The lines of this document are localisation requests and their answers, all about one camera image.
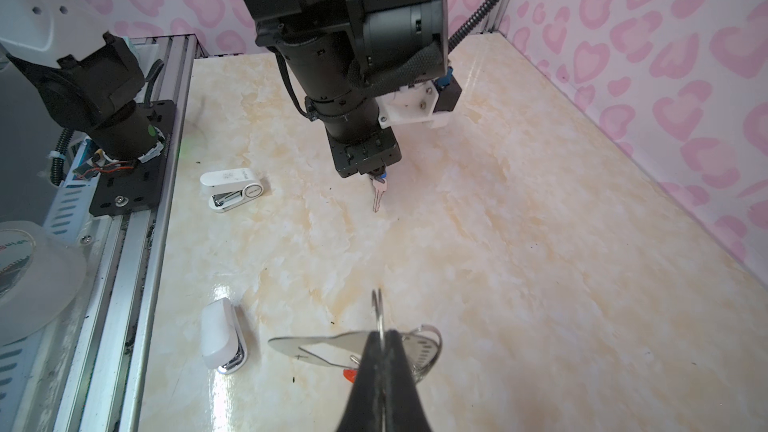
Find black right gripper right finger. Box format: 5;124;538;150
383;330;431;432

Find white stapler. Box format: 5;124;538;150
200;297;248;375
200;168;265;213

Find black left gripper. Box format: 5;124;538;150
329;128;402;182

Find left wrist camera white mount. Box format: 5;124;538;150
376;66;463;128

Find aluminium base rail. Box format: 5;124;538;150
1;34;204;431

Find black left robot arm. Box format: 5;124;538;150
243;0;448;177

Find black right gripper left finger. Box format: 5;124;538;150
337;332;384;432

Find key with blue tag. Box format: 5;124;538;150
370;173;388;213

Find white stapler left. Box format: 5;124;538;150
200;168;265;213

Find white stapler right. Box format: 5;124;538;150
200;297;248;375

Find clear packing tape roll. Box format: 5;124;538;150
1;221;87;346

